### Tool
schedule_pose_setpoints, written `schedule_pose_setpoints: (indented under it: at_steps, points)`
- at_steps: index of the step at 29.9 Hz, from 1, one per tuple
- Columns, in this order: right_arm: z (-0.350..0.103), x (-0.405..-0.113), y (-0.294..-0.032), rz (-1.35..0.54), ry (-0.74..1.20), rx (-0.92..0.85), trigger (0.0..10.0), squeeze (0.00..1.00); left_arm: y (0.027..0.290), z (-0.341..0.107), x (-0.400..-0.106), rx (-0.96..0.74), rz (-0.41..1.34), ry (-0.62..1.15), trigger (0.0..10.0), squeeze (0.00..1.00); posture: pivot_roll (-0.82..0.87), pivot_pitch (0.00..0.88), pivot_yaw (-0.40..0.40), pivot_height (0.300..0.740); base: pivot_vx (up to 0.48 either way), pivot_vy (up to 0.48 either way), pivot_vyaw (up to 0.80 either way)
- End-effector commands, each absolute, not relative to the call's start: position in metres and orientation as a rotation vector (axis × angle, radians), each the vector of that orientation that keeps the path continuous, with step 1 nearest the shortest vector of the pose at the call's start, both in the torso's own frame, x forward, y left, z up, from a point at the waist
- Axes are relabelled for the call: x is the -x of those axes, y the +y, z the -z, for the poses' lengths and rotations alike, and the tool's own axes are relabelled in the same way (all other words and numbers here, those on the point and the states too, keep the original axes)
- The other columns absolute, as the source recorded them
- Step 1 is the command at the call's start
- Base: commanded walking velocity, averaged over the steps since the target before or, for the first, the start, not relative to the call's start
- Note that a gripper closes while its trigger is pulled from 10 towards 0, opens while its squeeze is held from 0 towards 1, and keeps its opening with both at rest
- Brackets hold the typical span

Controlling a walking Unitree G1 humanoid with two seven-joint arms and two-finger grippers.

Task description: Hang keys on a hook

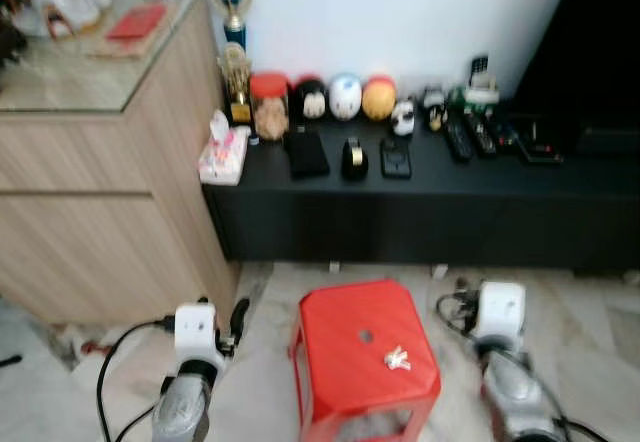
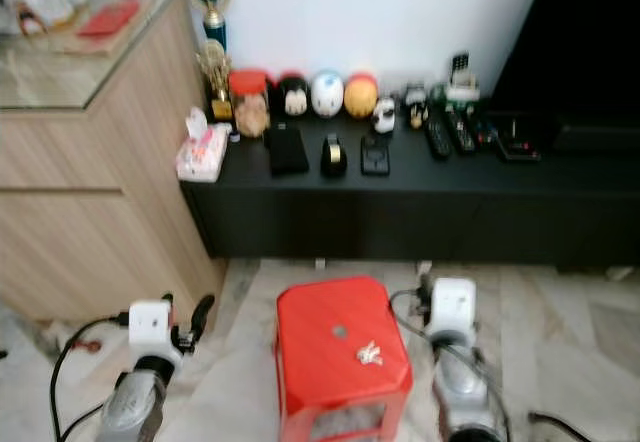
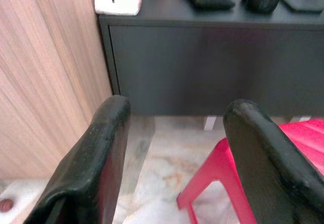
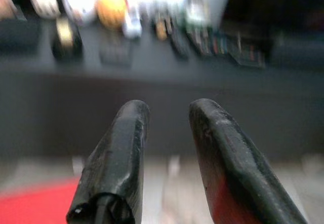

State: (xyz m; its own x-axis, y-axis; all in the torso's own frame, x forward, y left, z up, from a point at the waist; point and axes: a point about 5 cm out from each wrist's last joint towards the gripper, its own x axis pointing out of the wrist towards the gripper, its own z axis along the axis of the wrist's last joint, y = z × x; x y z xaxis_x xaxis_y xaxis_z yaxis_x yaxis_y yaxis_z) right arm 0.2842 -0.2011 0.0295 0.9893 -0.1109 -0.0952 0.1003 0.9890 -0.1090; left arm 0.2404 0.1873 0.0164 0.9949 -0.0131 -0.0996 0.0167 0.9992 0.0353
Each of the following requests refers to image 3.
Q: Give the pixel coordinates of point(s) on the black TV console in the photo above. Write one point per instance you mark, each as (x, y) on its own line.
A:
(202, 69)

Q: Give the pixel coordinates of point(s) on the small brown dumbbell toy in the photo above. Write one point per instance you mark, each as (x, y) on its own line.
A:
(5, 205)

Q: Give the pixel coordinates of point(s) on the light wooden cabinet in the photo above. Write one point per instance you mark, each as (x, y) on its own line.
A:
(45, 69)

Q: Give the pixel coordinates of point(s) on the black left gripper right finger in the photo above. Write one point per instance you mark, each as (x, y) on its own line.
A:
(265, 170)

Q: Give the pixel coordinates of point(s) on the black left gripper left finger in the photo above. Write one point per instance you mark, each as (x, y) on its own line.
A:
(86, 170)

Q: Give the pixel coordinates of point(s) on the white console leg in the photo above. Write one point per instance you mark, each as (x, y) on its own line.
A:
(210, 123)

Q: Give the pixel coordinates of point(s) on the red plastic stool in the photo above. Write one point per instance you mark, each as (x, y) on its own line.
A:
(215, 163)

